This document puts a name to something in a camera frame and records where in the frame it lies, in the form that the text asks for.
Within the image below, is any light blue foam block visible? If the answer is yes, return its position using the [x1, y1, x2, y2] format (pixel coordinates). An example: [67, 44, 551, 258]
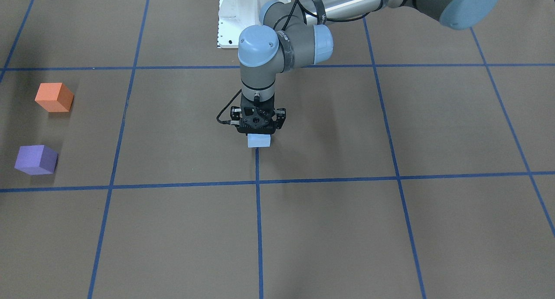
[247, 133, 271, 148]

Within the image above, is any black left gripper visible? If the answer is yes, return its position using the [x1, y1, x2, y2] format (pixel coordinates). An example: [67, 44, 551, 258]
[230, 95, 286, 135]

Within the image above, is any purple foam block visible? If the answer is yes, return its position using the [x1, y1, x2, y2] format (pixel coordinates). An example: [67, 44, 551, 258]
[14, 145, 58, 176]

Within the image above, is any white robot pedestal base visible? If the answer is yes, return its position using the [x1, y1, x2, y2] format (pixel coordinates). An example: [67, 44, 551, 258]
[217, 0, 290, 49]

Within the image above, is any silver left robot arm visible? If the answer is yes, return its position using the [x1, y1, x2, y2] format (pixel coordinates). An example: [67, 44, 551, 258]
[216, 0, 498, 135]

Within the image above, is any orange foam block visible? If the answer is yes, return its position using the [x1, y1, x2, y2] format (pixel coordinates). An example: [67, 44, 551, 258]
[34, 83, 75, 113]

